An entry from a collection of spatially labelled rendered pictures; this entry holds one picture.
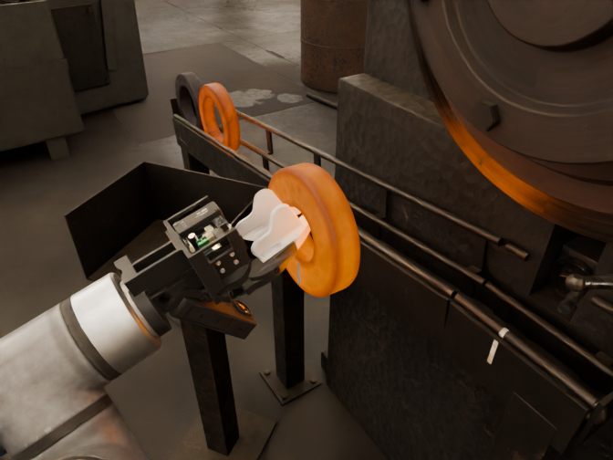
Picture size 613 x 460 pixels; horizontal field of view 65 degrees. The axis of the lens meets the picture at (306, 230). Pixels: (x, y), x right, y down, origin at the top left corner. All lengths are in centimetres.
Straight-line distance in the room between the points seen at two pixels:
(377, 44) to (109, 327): 63
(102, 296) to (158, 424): 96
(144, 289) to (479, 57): 36
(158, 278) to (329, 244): 17
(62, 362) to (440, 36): 43
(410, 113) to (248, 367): 95
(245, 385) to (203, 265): 100
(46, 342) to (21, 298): 144
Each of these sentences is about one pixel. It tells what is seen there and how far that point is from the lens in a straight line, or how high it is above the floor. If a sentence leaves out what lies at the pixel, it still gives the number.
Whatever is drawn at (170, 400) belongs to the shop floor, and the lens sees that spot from 144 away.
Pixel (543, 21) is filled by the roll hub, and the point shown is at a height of 107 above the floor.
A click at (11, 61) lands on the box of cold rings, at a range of 264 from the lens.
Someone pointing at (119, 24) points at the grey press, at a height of 49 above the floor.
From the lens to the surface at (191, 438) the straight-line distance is 136.
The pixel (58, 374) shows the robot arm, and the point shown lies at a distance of 48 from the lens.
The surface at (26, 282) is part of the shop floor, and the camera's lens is 199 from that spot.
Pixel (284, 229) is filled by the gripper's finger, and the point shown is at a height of 85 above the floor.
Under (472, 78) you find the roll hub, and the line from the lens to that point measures 43.
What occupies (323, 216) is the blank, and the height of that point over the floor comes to 88.
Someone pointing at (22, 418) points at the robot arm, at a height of 78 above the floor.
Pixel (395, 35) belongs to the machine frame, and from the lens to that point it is 85.
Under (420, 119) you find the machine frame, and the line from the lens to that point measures 75.
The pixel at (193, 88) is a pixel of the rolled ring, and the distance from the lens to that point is 138.
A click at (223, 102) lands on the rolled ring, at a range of 121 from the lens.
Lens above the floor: 115
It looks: 36 degrees down
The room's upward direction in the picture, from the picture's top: straight up
